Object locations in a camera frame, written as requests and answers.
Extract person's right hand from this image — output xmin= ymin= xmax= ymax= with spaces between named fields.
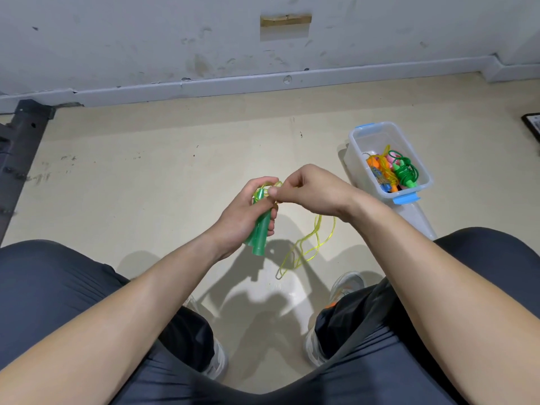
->
xmin=267 ymin=164 xmax=373 ymax=225

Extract person's left hand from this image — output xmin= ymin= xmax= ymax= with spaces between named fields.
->
xmin=208 ymin=175 xmax=282 ymax=260

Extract yellow rope with green handles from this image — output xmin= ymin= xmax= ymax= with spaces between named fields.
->
xmin=245 ymin=179 xmax=339 ymax=282

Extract orange handled yellow skipping rope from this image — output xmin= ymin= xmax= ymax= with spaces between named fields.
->
xmin=365 ymin=145 xmax=400 ymax=194

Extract clear storage box blue latches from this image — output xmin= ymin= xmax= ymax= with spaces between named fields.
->
xmin=341 ymin=122 xmax=434 ymax=206

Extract green-handled dark green jump rope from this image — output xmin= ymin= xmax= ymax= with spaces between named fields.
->
xmin=391 ymin=152 xmax=422 ymax=190

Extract person's right forearm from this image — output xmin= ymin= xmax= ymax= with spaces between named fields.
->
xmin=350 ymin=196 xmax=540 ymax=405

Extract person's left forearm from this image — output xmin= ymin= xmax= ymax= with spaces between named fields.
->
xmin=0 ymin=227 xmax=233 ymax=405

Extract clear plastic box lid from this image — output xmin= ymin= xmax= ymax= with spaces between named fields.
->
xmin=390 ymin=199 xmax=440 ymax=242

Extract grey right shoe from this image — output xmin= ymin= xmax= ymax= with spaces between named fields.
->
xmin=303 ymin=271 xmax=366 ymax=368

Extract grey shoe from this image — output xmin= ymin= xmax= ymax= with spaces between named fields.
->
xmin=186 ymin=299 xmax=230 ymax=381
xmin=303 ymin=271 xmax=366 ymax=368

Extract grey left shoe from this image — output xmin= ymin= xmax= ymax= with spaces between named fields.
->
xmin=186 ymin=299 xmax=230 ymax=381

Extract black shorts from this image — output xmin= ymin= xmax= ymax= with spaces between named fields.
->
xmin=0 ymin=227 xmax=540 ymax=405

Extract small wooden wall block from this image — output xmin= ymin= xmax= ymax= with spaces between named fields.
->
xmin=260 ymin=14 xmax=313 ymax=29

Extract black metal rack frame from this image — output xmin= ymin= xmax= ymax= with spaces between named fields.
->
xmin=0 ymin=99 xmax=57 ymax=246

